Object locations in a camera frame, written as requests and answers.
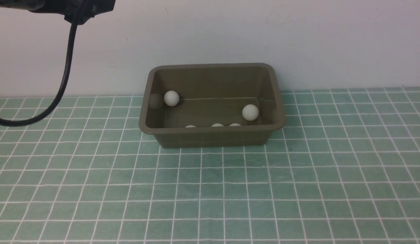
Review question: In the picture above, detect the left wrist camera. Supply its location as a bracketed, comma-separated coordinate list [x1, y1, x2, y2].
[30, 0, 116, 25]

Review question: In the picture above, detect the green checkered tablecloth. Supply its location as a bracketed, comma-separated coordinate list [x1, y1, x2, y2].
[0, 87, 420, 244]

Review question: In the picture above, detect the olive plastic bin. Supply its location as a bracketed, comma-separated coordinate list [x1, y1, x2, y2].
[139, 62, 287, 148]

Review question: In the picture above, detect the left black camera cable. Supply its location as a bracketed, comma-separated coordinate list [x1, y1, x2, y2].
[0, 20, 79, 127]

